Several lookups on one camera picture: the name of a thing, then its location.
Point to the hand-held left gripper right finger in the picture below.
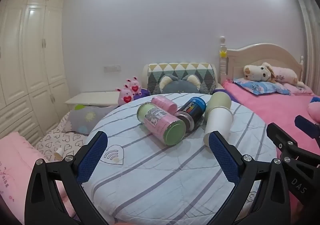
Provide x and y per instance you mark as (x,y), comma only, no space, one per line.
(225,160)

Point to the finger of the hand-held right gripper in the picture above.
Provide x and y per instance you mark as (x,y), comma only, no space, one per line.
(282,140)
(306,125)

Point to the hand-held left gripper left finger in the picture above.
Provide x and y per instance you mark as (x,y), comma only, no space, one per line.
(91,160)

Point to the small white paper cup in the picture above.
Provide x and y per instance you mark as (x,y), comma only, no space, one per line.
(59,153)

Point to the green cup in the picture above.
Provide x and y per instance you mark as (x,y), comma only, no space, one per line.
(220,100)

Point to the heart printed sheet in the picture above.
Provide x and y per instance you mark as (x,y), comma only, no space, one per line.
(62,141)

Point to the pink bed sheet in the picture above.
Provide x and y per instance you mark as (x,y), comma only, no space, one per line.
(270,107)

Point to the grey flower pillow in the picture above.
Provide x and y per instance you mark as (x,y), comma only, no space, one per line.
(85,117)

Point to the blue cartoon pillow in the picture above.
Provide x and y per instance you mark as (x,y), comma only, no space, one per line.
(260,87)

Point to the black can with blue top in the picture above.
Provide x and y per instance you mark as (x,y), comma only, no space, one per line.
(193,110)

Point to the white nightstand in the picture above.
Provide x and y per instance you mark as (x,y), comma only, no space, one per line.
(92,98)

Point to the white dog plush toy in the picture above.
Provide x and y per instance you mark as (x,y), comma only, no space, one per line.
(257,72)

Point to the pink rabbit plush toy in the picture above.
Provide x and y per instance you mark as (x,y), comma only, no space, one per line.
(125,96)
(135,86)

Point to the pink quilt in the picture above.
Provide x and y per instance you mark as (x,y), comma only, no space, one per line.
(17,162)

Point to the large pink and green canister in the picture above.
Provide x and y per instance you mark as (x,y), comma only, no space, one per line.
(160,121)

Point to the cream wooden bed headboard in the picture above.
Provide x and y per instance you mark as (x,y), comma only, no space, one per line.
(265,54)

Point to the small pink canister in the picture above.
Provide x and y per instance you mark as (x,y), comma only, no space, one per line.
(163,103)

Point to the grey cat cushion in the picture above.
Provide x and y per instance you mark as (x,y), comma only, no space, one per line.
(178,85)

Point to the white curtain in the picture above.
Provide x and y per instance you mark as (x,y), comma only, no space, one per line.
(308,34)

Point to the diamond pattern cushion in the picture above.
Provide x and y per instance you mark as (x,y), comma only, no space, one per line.
(180,68)

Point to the cream wardrobe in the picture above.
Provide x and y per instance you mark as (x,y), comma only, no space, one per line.
(27,52)

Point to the white wall socket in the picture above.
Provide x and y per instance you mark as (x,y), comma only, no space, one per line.
(111,67)

